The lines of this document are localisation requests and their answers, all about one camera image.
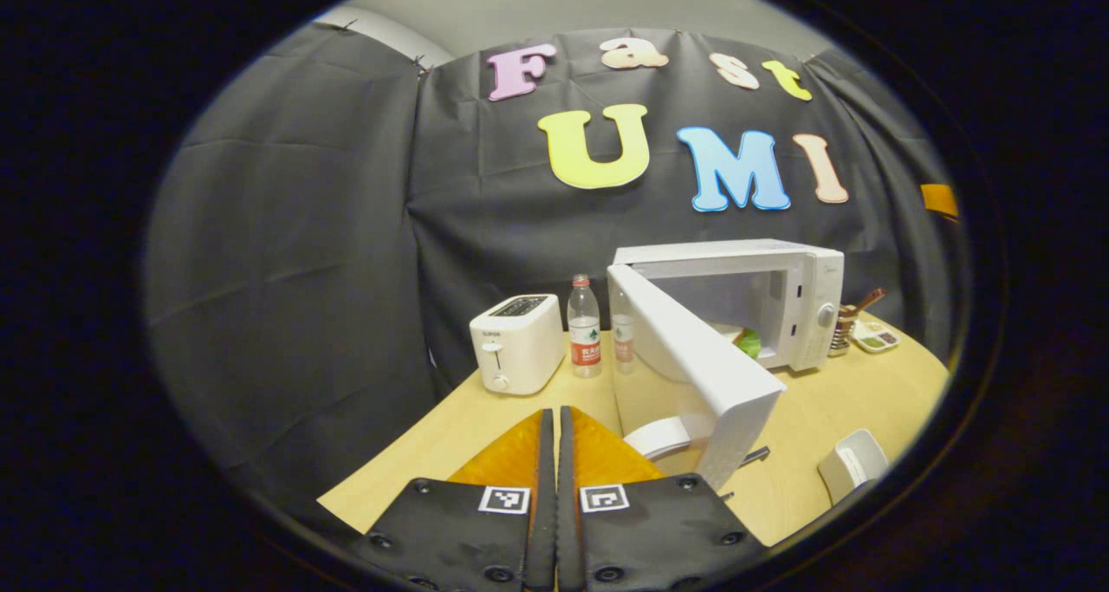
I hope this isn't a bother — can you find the black backdrop cloth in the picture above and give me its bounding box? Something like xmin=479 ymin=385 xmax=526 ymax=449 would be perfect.
xmin=143 ymin=24 xmax=963 ymax=506

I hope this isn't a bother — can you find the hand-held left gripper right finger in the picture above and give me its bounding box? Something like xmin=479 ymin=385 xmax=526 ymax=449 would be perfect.
xmin=557 ymin=406 xmax=768 ymax=592

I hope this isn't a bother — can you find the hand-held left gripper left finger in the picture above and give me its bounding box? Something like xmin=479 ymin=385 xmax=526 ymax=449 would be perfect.
xmin=364 ymin=408 xmax=556 ymax=592

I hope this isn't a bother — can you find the white toaster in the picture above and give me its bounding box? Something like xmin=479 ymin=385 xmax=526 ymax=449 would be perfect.
xmin=469 ymin=294 xmax=566 ymax=396

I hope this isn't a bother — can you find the white divided dish with beans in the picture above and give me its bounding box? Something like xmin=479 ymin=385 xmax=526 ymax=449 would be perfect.
xmin=852 ymin=322 xmax=900 ymax=355

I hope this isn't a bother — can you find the metal utensil holder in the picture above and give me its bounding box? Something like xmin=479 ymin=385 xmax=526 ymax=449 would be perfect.
xmin=830 ymin=304 xmax=859 ymax=357

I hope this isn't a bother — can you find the white microwave oven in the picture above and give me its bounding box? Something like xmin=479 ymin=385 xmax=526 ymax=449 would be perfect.
xmin=606 ymin=239 xmax=846 ymax=493

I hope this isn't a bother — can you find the small white tray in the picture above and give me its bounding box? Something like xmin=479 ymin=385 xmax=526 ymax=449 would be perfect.
xmin=817 ymin=428 xmax=891 ymax=506

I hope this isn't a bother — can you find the clear plastic water bottle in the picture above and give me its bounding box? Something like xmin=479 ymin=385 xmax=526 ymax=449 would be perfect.
xmin=567 ymin=274 xmax=602 ymax=379

